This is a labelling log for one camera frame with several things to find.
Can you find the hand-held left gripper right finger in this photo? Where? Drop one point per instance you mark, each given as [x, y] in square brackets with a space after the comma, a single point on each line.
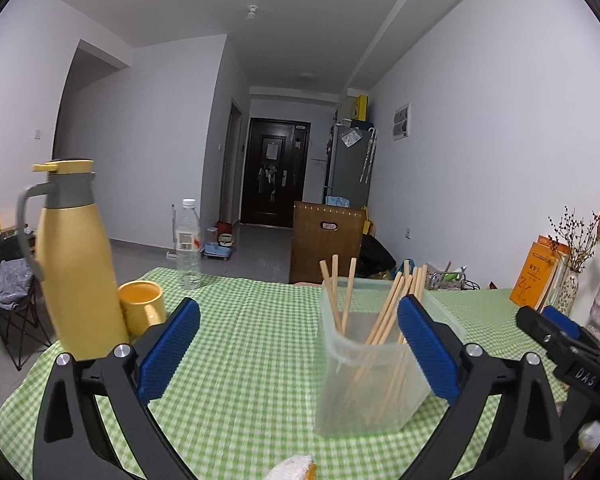
[427, 350]

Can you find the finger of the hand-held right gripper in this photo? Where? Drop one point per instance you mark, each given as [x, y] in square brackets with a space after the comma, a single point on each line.
[562, 322]
[537, 327]

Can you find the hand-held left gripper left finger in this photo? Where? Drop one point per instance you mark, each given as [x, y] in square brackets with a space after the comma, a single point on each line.
[172, 345]

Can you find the bunch of chopsticks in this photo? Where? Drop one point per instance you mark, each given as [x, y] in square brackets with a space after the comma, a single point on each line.
[386, 316]

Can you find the translucent plastic container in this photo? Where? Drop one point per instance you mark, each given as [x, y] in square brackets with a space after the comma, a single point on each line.
[360, 385]

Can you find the floral ceramic vase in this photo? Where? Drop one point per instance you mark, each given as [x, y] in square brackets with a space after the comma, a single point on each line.
[567, 292]

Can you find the yellow mug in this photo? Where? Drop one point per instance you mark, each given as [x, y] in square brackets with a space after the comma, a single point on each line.
[139, 310]

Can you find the orange white book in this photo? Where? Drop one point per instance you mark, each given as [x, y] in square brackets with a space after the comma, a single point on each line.
[555, 255]

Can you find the dried flower branches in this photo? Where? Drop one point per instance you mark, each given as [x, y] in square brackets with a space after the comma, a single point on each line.
[577, 240]

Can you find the green checked tablecloth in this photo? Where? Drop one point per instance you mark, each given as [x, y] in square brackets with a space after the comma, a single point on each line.
[260, 340]

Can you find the clear plastic water bottle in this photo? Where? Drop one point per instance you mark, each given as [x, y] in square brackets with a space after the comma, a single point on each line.
[188, 255]

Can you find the black bag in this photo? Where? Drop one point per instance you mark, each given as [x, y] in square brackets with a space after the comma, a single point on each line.
[377, 255]

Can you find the pet bowl stand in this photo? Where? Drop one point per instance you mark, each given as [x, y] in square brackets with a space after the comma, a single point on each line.
[219, 245]

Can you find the yellow thermos jug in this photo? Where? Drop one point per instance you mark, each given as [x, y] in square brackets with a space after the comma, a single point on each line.
[74, 285]

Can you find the brown wooden cabinet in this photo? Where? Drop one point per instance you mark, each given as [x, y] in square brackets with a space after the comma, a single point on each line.
[320, 250]

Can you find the black folding chair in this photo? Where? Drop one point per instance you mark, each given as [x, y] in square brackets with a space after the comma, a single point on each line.
[14, 330]

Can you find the white and yellow cloth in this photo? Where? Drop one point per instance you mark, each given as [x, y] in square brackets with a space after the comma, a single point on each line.
[292, 469]

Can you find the grey cloth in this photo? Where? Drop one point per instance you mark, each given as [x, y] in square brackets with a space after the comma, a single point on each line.
[9, 285]

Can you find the blue face mask box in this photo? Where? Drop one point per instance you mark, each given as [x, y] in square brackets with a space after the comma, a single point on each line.
[337, 201]

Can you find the grey refrigerator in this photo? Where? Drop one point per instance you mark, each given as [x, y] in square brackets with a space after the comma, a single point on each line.
[347, 170]

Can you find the dark front door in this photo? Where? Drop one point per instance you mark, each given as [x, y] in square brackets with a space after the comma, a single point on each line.
[275, 175]

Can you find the white hanging umbrella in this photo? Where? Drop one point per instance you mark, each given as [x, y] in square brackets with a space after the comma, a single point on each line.
[369, 155]

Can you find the yellow box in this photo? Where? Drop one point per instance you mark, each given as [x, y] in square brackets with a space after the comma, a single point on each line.
[358, 108]

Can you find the ceiling lamp socket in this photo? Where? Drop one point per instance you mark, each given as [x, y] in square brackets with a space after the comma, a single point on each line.
[252, 12]

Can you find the white wall panel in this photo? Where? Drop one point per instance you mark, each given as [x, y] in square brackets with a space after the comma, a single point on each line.
[401, 122]

